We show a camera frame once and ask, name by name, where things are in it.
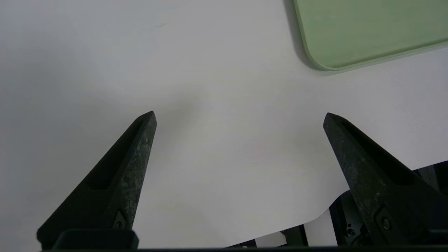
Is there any light green plastic tray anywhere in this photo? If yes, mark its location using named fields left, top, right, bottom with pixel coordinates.
left=293, top=0, right=448, bottom=71

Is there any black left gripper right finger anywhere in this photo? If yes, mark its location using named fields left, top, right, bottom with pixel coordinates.
left=323, top=112, right=448, bottom=246

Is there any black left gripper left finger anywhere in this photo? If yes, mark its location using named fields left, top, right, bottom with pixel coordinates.
left=37, top=111, right=157, bottom=250

